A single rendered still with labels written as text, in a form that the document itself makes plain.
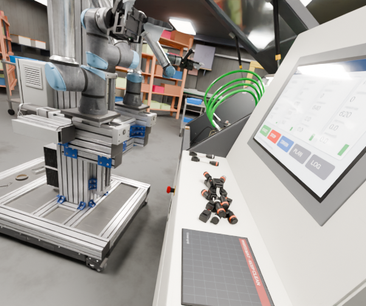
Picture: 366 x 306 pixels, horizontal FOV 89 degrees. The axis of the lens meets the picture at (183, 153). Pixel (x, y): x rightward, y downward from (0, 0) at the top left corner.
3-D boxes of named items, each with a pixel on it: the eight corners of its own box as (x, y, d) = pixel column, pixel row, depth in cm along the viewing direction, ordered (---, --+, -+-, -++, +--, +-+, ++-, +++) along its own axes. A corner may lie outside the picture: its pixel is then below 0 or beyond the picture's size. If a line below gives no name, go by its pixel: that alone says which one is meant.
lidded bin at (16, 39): (22, 44, 682) (22, 36, 673) (31, 46, 678) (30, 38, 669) (10, 42, 641) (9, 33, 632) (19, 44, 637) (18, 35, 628)
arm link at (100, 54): (118, 71, 77) (120, 41, 73) (92, 67, 68) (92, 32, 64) (107, 69, 81) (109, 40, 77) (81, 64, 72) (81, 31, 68)
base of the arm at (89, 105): (71, 110, 100) (70, 91, 96) (89, 107, 114) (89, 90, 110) (96, 116, 98) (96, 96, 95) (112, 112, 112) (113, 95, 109)
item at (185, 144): (181, 143, 162) (185, 125, 156) (186, 144, 162) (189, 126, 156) (176, 178, 104) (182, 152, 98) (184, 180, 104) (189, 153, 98)
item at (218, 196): (196, 178, 68) (199, 164, 66) (224, 183, 69) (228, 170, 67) (198, 223, 47) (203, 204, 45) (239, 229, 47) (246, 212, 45)
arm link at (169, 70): (141, 3, 123) (179, 71, 146) (140, 8, 133) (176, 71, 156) (127, 13, 124) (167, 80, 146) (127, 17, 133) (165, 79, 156)
